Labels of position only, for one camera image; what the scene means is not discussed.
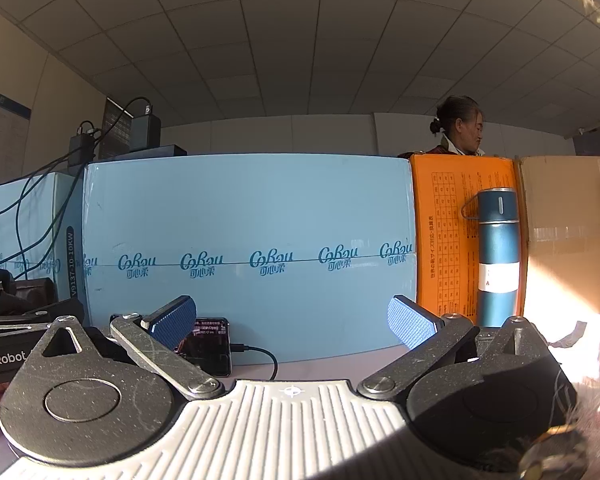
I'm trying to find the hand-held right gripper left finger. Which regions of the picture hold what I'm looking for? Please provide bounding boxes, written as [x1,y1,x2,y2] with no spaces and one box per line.
[29,296,226,402]

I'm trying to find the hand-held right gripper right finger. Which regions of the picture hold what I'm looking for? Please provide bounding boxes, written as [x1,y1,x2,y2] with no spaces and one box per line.
[356,296,554,402]

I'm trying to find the black smartphone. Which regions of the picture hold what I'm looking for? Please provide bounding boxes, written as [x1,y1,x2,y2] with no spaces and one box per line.
[182,316,232,378]

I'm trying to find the small light blue cardboard box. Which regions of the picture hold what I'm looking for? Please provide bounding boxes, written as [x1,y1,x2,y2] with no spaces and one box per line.
[0,172,88,313]

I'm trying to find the orange printed box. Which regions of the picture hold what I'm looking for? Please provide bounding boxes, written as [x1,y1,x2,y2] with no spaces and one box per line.
[409,154,529,326]

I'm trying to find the blue thermos bottle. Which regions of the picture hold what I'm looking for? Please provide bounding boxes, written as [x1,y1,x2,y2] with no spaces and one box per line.
[461,187,522,329]

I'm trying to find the large light blue cardboard box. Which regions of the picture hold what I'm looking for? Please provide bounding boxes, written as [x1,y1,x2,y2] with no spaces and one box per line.
[82,155,419,364]

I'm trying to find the dark cloth scrap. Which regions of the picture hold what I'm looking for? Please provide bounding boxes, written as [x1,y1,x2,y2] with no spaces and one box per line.
[550,320,589,350]

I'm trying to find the black flat box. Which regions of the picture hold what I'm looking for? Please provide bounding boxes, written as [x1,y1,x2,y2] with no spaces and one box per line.
[129,144,188,159]

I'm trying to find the small black power adapter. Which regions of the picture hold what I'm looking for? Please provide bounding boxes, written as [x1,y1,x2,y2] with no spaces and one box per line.
[69,121,102,168]

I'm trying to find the furry sleeve cuff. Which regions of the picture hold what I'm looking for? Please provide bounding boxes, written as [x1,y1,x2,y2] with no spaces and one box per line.
[517,422,589,480]

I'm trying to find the large black power adapter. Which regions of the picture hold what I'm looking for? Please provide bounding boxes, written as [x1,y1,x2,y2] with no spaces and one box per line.
[129,102,162,153]

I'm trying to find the brown cardboard box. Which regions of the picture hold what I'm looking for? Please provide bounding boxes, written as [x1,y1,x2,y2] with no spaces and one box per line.
[515,156,600,317]

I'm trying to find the black phone charging cable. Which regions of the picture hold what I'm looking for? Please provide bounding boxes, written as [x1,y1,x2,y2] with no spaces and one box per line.
[230,343,279,382]

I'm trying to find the black power cable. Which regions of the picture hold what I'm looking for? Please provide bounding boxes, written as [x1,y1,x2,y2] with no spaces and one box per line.
[0,121,101,202]

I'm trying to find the black power adapters with cables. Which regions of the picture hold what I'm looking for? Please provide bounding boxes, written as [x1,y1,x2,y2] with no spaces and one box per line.
[0,96,154,282]

